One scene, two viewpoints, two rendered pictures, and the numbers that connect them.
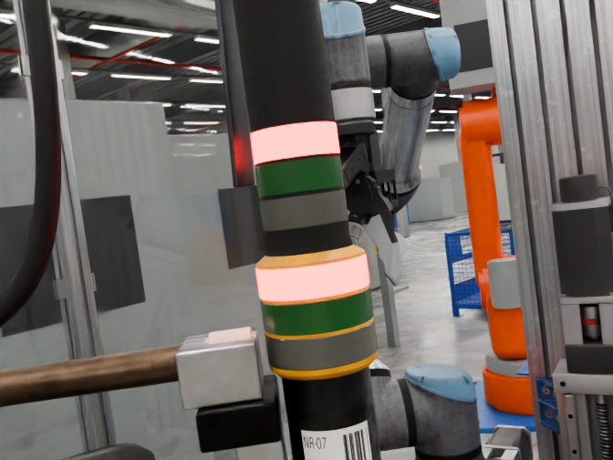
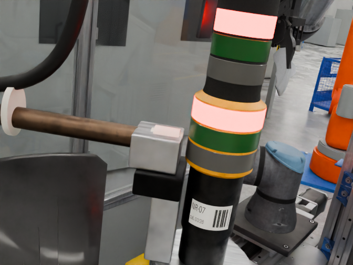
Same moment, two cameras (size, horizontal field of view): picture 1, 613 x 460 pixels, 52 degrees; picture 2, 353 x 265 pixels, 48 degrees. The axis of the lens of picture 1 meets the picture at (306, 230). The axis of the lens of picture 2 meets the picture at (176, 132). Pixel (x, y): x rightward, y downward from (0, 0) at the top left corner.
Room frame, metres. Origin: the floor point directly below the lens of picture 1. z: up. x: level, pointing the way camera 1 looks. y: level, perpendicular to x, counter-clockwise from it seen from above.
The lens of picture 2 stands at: (0.01, 0.00, 1.63)
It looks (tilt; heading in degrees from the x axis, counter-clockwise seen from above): 19 degrees down; 6
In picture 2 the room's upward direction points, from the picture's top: 8 degrees clockwise
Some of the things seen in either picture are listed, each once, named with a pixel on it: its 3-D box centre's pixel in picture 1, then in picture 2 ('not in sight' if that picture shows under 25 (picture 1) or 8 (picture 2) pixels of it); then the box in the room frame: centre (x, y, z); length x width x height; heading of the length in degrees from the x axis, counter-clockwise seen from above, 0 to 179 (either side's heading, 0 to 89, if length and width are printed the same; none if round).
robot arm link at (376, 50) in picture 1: (343, 66); not in sight; (0.92, -0.08, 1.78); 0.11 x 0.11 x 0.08; 2
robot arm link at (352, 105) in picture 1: (343, 111); not in sight; (0.82, -0.07, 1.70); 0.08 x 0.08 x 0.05
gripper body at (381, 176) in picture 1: (356, 172); (280, 14); (0.83, -0.07, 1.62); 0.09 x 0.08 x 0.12; 148
